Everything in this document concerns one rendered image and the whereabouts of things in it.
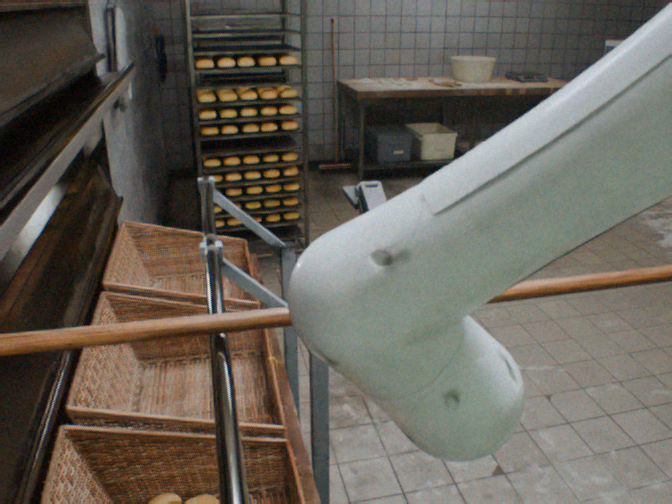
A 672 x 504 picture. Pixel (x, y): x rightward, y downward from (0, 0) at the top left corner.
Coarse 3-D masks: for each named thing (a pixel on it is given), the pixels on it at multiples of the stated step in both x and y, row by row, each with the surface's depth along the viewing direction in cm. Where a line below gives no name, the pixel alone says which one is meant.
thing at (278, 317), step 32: (512, 288) 96; (544, 288) 97; (576, 288) 98; (608, 288) 100; (160, 320) 85; (192, 320) 85; (224, 320) 86; (256, 320) 87; (288, 320) 88; (0, 352) 80; (32, 352) 81
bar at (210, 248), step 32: (256, 224) 171; (288, 256) 176; (256, 288) 126; (224, 352) 84; (288, 352) 189; (224, 384) 77; (320, 384) 138; (224, 416) 71; (320, 416) 142; (224, 448) 66; (320, 448) 146; (224, 480) 61; (320, 480) 150
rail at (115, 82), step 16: (128, 64) 194; (112, 80) 156; (96, 96) 130; (80, 112) 112; (64, 128) 98; (80, 128) 105; (48, 144) 88; (64, 144) 92; (32, 160) 79; (48, 160) 82; (16, 176) 72; (32, 176) 74; (0, 192) 66; (16, 192) 67; (0, 208) 61; (0, 224) 61
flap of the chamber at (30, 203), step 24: (72, 96) 160; (48, 120) 127; (96, 120) 120; (0, 144) 111; (24, 144) 105; (72, 144) 97; (0, 168) 89; (48, 168) 82; (48, 192) 79; (24, 216) 68; (0, 240) 59
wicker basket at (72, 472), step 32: (64, 448) 113; (96, 448) 120; (128, 448) 122; (160, 448) 124; (192, 448) 126; (256, 448) 129; (288, 448) 128; (64, 480) 108; (96, 480) 123; (160, 480) 127; (192, 480) 129; (256, 480) 133; (288, 480) 134
